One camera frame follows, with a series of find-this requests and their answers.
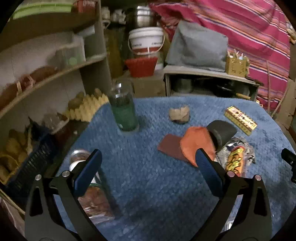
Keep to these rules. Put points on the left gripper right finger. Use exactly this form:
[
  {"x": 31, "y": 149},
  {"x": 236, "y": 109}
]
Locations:
[{"x": 242, "y": 211}]

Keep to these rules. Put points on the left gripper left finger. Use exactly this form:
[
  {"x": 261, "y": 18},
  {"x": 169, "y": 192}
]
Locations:
[{"x": 43, "y": 220}]

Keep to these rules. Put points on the silver patterned wrapper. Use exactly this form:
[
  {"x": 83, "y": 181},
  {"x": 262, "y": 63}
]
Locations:
[{"x": 249, "y": 154}]

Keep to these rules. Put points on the white label spice jar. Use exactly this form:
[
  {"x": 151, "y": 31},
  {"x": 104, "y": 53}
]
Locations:
[{"x": 94, "y": 201}]

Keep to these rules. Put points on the orange yellow snack wrapper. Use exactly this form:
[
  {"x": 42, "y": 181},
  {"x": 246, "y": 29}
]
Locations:
[{"x": 235, "y": 161}]

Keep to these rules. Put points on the yellow rectangular box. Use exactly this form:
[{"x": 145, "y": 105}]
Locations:
[{"x": 241, "y": 120}]

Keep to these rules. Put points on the dark blue plastic crate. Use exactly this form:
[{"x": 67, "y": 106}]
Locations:
[{"x": 36, "y": 163}]

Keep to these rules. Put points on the black cylindrical tube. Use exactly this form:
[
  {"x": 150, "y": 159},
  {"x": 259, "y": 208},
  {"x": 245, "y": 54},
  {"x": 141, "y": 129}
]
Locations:
[{"x": 220, "y": 132}]

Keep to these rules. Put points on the blue textured table cloth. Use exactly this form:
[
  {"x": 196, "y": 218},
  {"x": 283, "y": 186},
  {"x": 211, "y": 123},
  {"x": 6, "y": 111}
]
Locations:
[{"x": 157, "y": 197}]

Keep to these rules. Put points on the orange cloth pouch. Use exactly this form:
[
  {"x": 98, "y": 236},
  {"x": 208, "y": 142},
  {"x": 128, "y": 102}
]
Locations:
[{"x": 197, "y": 137}]

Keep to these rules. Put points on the yellow utensil holder box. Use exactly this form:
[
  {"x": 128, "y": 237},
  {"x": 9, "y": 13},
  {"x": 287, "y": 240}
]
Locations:
[{"x": 237, "y": 64}]

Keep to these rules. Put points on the yellow egg carton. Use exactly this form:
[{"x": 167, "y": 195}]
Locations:
[{"x": 87, "y": 109}]

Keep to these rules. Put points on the crumpled brown cardboard piece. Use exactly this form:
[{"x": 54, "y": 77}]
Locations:
[{"x": 180, "y": 115}]

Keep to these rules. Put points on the green label glass jar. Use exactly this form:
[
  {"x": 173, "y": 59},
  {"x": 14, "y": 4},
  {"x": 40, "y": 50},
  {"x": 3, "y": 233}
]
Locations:
[{"x": 122, "y": 105}]

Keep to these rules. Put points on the striped pink red curtain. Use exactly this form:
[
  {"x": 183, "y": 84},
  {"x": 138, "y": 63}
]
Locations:
[{"x": 257, "y": 29}]

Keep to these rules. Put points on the low wooden side table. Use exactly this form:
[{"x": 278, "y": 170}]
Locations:
[{"x": 187, "y": 81}]

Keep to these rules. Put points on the grey fabric cover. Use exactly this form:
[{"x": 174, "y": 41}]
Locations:
[{"x": 196, "y": 46}]

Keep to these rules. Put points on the clear plastic container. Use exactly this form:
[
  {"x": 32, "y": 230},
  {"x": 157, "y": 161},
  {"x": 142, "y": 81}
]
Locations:
[{"x": 70, "y": 55}]

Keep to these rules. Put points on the wooden shelf unit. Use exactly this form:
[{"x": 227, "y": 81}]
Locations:
[{"x": 35, "y": 91}]

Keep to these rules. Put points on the red plastic basket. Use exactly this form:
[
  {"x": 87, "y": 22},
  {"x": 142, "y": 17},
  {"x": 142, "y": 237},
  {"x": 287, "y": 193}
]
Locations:
[{"x": 141, "y": 67}]

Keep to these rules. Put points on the white plastic bucket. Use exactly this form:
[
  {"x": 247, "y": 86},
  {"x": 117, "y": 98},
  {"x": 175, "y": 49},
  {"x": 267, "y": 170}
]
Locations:
[{"x": 147, "y": 42}]

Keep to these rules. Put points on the stainless steel pot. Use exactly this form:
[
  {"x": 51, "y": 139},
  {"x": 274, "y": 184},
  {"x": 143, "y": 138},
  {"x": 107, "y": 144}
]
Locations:
[{"x": 140, "y": 17}]

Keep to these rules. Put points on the green plastic tray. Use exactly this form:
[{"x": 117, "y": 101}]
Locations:
[{"x": 41, "y": 8}]

